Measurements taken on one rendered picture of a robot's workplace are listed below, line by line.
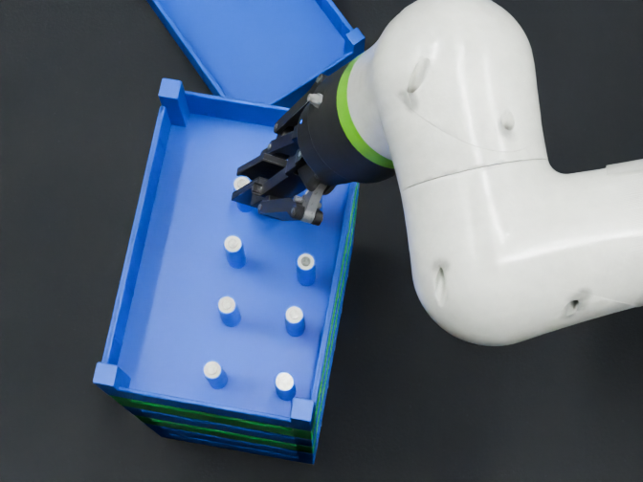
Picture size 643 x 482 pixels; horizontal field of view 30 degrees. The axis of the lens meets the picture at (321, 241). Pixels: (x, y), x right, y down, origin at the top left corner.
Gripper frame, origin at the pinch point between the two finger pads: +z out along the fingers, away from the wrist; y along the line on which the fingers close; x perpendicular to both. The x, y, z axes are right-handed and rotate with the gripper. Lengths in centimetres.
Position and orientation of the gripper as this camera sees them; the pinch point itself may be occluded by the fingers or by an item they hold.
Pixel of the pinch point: (261, 181)
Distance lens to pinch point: 112.1
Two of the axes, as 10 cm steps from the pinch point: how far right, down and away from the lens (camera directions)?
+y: 1.8, -9.5, 2.5
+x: -8.9, -2.6, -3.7
